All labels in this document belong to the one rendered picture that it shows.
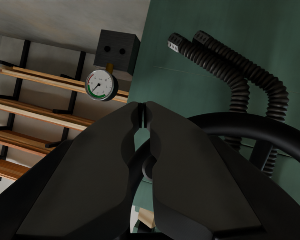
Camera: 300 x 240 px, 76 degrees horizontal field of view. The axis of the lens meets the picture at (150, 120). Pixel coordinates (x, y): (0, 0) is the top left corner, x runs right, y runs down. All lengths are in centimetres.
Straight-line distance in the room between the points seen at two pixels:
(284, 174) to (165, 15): 40
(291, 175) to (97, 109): 288
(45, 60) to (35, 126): 110
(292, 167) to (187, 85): 25
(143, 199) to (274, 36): 42
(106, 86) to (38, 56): 343
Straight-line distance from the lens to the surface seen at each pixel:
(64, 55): 354
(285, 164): 46
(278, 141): 24
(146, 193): 45
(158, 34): 46
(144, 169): 18
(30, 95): 378
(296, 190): 47
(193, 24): 46
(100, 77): 40
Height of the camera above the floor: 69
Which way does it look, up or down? 2 degrees up
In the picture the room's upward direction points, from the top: 167 degrees counter-clockwise
